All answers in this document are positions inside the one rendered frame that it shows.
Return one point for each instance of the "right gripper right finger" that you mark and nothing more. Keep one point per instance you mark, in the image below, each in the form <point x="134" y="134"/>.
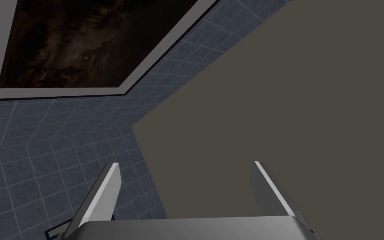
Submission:
<point x="272" y="196"/>

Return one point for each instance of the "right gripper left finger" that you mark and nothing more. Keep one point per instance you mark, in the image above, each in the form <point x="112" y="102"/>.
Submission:
<point x="102" y="196"/>

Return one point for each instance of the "grey-brown cupboard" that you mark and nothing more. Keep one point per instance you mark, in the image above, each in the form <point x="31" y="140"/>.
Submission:
<point x="278" y="116"/>

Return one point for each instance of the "dark framed wall picture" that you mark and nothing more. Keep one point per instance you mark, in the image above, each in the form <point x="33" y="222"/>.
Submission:
<point x="78" y="43"/>

